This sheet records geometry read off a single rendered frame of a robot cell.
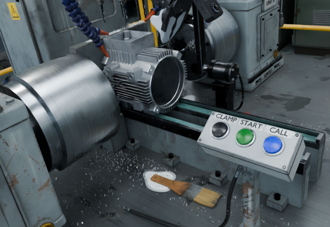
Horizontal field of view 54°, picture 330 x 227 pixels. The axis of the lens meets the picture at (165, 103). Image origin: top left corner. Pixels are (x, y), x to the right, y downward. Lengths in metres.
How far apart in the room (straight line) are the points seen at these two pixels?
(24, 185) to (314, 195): 0.65
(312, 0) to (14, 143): 3.65
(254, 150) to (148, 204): 0.38
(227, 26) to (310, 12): 2.89
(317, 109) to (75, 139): 0.84
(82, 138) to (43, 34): 0.42
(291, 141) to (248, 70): 0.79
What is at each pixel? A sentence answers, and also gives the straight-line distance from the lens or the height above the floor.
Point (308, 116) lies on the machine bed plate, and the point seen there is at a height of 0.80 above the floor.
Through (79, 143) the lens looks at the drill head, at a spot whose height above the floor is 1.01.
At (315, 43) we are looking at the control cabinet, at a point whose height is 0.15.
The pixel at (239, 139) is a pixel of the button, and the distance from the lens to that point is 0.58.
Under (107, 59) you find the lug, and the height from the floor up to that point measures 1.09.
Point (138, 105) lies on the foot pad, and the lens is 0.94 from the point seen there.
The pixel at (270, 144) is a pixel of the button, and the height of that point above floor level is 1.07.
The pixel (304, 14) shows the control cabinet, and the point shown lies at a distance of 4.05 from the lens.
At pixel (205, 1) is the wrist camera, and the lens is 0.72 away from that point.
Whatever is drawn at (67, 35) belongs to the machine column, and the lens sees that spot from 1.10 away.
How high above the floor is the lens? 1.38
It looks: 26 degrees down
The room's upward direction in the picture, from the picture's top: 8 degrees counter-clockwise
